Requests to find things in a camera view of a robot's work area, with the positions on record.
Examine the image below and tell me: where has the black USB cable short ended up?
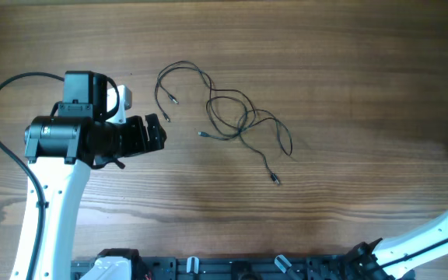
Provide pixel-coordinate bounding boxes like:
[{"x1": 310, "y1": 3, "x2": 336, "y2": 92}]
[{"x1": 154, "y1": 60, "x2": 213, "y2": 124}]

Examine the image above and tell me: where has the black USB cable long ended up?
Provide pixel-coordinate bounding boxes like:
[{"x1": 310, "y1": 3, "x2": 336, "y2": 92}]
[{"x1": 198, "y1": 68, "x2": 293, "y2": 186}]

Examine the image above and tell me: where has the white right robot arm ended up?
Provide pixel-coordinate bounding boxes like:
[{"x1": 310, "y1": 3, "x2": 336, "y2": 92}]
[{"x1": 343, "y1": 210, "x2": 448, "y2": 279}]

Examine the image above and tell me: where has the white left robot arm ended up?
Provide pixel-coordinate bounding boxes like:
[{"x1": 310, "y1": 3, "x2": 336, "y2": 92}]
[{"x1": 11, "y1": 71, "x2": 166, "y2": 279}]

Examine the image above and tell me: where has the black left camera cable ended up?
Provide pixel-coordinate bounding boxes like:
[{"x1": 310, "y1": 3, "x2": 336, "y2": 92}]
[{"x1": 0, "y1": 72, "x2": 126, "y2": 280}]

